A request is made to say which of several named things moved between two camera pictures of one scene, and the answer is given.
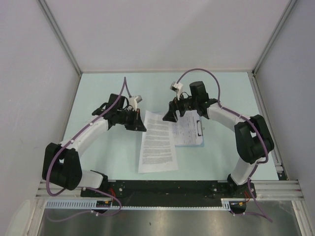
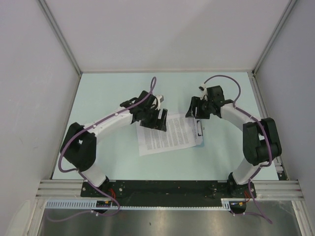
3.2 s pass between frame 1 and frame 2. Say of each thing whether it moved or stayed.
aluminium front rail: stayed
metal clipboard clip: stayed
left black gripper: moved
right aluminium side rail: stayed
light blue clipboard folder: moved
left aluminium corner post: stayed
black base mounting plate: stayed
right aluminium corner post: stayed
